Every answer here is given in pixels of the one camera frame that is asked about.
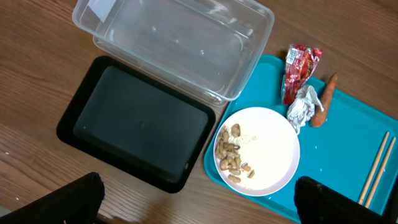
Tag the peanut pile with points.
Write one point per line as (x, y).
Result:
(229, 153)

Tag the black plastic tray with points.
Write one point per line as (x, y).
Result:
(136, 124)

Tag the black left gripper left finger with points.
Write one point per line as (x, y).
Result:
(76, 202)

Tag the clear plastic bin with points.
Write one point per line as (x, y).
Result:
(206, 48)

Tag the left wooden chopstick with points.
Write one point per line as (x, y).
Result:
(373, 169)

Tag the red snack wrapper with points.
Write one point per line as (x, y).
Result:
(300, 64)

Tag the wooden chopstick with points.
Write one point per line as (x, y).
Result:
(380, 173)
(373, 169)

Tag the crumpled white tissue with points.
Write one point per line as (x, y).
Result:
(303, 107)

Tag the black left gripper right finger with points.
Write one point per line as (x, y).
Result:
(317, 203)

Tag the right wooden chopstick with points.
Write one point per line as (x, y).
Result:
(380, 173)

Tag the orange carrot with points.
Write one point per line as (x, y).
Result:
(320, 116)

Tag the large white plate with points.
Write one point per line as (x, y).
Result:
(270, 146)

